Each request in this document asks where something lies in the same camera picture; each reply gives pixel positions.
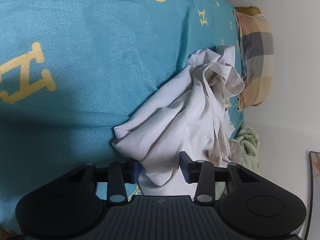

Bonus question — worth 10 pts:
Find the teal patterned bed sheet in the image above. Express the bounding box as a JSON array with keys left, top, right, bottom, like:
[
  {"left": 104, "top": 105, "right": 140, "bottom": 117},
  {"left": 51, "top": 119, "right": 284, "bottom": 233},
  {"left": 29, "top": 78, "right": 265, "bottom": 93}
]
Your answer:
[{"left": 1, "top": 0, "right": 238, "bottom": 234}]

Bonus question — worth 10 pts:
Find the checkered pillow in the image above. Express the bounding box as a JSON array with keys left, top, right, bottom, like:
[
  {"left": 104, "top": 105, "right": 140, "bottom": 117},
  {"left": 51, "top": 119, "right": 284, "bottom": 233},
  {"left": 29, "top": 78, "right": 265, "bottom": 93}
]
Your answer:
[{"left": 235, "top": 6, "right": 274, "bottom": 110}]

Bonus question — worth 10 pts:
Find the framed wall poster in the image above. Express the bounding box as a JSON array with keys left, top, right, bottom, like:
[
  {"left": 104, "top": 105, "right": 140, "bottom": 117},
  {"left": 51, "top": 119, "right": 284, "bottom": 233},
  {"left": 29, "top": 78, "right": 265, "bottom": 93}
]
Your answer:
[{"left": 304, "top": 151, "right": 320, "bottom": 240}]

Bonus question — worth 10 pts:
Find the green fleece blanket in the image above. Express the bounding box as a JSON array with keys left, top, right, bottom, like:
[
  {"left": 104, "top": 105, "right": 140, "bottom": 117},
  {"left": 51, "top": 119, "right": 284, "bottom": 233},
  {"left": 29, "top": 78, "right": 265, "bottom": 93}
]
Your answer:
[{"left": 213, "top": 125, "right": 261, "bottom": 202}]

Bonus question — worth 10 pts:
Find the white shirt garment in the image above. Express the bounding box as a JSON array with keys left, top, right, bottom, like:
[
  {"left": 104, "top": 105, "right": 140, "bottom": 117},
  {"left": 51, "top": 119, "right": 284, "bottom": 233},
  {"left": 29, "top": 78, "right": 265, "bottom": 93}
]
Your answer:
[{"left": 113, "top": 46, "right": 244, "bottom": 196}]

